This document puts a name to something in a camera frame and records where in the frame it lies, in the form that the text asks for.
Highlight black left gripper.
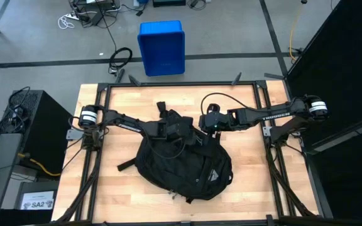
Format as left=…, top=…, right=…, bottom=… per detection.
left=167, top=115, right=206, bottom=147

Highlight black backpack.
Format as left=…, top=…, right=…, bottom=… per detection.
left=117, top=101, right=234, bottom=204

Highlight blue plastic bin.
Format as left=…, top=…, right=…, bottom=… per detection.
left=136, top=20, right=187, bottom=77

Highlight black equipment box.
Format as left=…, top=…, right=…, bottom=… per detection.
left=152, top=0, right=187, bottom=8

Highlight black partition curtain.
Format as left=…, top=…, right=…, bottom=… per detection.
left=286, top=0, right=362, bottom=226

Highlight black computer tower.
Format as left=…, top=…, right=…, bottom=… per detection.
left=3, top=90, right=75, bottom=176

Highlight black case under label sheet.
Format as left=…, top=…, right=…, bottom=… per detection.
left=14, top=180, right=59, bottom=226

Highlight white SA2 label sheet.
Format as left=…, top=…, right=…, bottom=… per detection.
left=19, top=190, right=55, bottom=210

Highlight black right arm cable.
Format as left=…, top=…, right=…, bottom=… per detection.
left=200, top=92, right=263, bottom=116

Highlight black aluminium table frame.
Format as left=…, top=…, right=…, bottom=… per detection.
left=52, top=68, right=326, bottom=226

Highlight long yellow floor cable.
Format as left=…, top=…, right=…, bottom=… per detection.
left=288, top=3, right=304, bottom=62

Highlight coiled black floor cable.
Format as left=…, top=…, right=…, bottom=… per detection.
left=107, top=46, right=134, bottom=76

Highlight tangled black floor cables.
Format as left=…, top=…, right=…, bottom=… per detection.
left=69, top=0, right=122, bottom=28

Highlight yellow cable by computer tower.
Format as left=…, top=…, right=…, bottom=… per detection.
left=17, top=153, right=62, bottom=177

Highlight white coiled floor cable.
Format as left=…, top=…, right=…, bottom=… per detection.
left=57, top=14, right=75, bottom=30

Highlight black cable bundle on tower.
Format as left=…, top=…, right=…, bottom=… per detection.
left=0, top=86, right=31, bottom=136

